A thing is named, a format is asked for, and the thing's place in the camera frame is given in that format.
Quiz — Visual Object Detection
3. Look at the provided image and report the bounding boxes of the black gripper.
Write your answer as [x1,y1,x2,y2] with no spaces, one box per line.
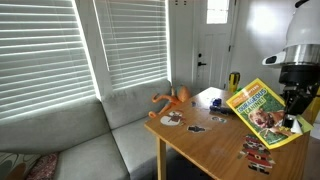
[278,64,320,129]

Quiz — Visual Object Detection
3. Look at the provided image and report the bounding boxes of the orange children's paperback book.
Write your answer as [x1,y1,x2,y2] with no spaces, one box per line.
[225,77,315,150]

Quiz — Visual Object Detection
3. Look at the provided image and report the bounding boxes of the black marker pen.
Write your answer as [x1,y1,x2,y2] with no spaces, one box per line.
[209,105,235,116]

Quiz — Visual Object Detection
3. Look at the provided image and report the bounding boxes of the small round sticker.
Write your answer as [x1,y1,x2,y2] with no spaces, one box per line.
[210,115,228,125]

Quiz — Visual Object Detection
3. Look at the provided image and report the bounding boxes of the small blue object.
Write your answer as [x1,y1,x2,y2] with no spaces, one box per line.
[212,97,224,108]

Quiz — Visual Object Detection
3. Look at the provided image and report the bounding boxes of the black figure sticker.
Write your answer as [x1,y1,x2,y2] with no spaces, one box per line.
[187,125,208,135]

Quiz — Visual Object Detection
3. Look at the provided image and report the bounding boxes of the white entry door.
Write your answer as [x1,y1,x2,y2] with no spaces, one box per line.
[192,0,240,92]

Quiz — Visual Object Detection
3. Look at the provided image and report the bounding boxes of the orange octopus plush toy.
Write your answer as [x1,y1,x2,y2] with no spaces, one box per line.
[148,84,192,120]

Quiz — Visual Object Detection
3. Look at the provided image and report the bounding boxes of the narrow white window blind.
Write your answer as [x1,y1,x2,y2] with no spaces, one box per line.
[93,0,170,92]

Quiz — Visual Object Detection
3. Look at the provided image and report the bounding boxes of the grey fabric sofa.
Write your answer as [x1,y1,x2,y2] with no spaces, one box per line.
[0,78,174,180]

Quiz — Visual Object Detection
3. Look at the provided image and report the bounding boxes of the red woven pillow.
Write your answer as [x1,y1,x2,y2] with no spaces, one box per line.
[25,152,61,180]

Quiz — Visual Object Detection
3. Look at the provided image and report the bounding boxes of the wide white window blind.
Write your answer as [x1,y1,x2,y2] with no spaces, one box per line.
[0,0,98,122]

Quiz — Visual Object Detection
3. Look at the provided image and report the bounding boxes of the patterned beige pillow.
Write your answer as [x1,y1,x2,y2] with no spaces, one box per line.
[0,152,42,180]

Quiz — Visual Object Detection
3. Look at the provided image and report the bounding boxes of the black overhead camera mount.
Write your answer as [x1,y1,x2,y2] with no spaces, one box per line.
[294,0,310,9]

